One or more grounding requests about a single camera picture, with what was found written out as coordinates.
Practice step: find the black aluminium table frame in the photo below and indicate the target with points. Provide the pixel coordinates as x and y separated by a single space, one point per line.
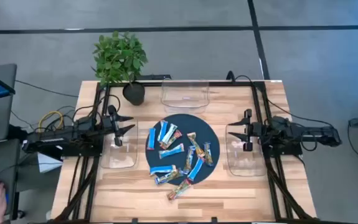
219 83

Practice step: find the black bracket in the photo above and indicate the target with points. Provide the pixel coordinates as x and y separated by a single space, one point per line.
157 76

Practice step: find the pale blue granola bar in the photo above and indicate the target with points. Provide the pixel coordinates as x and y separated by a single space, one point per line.
170 133

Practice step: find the white box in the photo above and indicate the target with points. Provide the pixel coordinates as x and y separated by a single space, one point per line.
49 163

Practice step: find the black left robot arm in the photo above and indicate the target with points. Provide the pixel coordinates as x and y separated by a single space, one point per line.
57 140

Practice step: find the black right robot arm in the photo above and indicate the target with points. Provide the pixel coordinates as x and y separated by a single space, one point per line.
306 133

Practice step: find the gold blue granola bar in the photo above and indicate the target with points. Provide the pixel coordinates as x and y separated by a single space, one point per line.
208 154

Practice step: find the clear plastic bin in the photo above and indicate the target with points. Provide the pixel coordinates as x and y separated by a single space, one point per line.
244 165
185 102
119 158

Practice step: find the dark blue yellow granola bar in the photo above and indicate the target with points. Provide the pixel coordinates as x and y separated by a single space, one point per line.
168 177

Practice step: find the black desk beam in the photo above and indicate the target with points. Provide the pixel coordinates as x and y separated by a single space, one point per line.
15 132

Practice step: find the blue granola bar red end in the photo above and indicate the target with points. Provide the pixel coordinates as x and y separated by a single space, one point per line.
151 138
196 168

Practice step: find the red yellow granola bar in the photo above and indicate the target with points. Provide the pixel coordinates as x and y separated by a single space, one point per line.
179 189

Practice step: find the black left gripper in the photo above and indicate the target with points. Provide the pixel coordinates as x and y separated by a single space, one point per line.
113 124

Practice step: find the round dark blue placemat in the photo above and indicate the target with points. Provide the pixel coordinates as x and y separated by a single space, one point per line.
185 124

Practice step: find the light blue granola bar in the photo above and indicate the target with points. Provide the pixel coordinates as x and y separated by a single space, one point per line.
171 151

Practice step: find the green snack bag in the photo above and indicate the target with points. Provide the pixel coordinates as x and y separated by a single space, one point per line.
162 169

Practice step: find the orange gold granola bar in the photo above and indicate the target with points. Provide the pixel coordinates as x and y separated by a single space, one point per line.
195 144

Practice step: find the green plant in black pot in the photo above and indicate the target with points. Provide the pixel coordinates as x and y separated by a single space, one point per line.
119 59

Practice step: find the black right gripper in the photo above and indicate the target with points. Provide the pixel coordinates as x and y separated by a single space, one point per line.
256 130

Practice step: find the blue white granola bar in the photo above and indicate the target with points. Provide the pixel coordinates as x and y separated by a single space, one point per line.
162 130

